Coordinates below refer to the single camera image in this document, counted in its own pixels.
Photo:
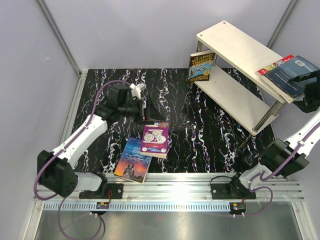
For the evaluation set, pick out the purple paperback book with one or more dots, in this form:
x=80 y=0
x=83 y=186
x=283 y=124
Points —
x=155 y=140

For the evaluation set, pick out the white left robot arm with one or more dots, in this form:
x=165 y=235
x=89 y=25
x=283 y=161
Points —
x=56 y=168

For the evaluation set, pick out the Jane Eyre book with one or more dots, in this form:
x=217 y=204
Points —
x=132 y=165

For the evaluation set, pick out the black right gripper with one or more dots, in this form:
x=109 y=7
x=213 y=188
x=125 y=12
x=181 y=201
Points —
x=309 y=103

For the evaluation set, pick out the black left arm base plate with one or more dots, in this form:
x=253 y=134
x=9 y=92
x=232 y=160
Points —
x=106 y=191

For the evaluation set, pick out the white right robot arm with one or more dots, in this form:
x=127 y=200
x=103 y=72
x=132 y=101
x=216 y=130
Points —
x=284 y=157

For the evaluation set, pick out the dark blue book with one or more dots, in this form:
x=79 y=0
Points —
x=279 y=78

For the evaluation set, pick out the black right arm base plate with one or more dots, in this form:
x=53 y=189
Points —
x=220 y=191

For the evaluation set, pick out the yellow 169-Storey Treehouse book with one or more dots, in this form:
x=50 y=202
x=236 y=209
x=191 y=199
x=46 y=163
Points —
x=200 y=66

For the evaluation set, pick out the aluminium frame rail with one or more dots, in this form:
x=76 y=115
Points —
x=204 y=140

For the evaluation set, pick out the red 13-Storey Treehouse book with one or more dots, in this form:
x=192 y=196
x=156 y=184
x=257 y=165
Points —
x=267 y=69

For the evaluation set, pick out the white two-tier shelf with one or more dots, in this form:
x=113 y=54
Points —
x=247 y=55

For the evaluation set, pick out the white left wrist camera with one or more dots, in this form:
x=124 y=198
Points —
x=137 y=89

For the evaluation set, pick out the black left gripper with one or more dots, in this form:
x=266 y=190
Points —
x=149 y=114

